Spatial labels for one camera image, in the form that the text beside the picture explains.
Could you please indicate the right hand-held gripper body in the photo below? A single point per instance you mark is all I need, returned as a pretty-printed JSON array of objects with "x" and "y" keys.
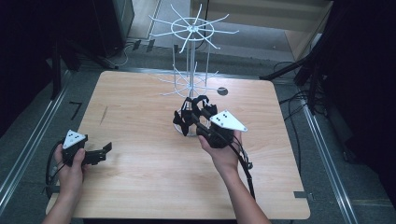
[{"x": 222, "y": 127}]

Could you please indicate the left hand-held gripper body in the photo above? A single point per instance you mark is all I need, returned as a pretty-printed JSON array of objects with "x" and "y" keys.
[{"x": 74, "y": 147}]

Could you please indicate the black bow tie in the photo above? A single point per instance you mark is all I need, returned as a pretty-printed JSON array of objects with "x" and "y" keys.
[
  {"x": 202, "y": 104},
  {"x": 183, "y": 119}
]

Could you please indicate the person's left hand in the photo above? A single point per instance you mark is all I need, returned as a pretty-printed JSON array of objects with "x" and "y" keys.
[{"x": 71, "y": 174}]

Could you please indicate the person's right hand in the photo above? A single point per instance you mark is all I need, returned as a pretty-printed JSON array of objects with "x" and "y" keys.
[{"x": 222, "y": 155}]

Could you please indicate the black round table grommet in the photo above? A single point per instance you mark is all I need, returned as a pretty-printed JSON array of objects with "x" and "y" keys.
[{"x": 222, "y": 91}]

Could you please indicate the black stand leg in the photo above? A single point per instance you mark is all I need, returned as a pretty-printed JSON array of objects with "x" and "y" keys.
[{"x": 285, "y": 69}]

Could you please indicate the grey tape piece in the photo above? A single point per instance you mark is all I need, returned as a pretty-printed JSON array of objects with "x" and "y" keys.
[{"x": 300, "y": 195}]

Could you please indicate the light wooden cabinet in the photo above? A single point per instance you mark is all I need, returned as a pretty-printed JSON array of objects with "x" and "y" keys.
[{"x": 264, "y": 18}]

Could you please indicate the dark cabinet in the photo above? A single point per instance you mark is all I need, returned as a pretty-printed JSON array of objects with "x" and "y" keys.
[{"x": 118, "y": 25}]

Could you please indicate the metal floor rail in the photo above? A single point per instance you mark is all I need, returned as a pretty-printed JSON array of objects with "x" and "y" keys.
[
  {"x": 29, "y": 146},
  {"x": 330, "y": 168}
]

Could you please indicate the black upright stand post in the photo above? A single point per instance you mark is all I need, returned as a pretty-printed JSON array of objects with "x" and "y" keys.
[{"x": 56, "y": 71}]

